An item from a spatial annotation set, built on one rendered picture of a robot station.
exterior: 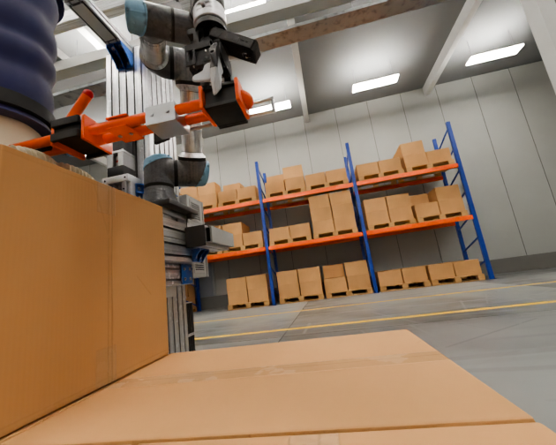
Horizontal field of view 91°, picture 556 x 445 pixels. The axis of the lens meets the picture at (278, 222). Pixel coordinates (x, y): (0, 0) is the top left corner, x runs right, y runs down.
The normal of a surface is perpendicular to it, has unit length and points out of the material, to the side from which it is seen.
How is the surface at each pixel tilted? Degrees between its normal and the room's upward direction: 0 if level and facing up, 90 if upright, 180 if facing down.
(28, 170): 90
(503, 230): 90
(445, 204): 90
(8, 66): 75
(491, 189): 90
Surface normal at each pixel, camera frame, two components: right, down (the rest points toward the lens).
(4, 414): 0.97, -0.16
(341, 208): -0.18, -0.18
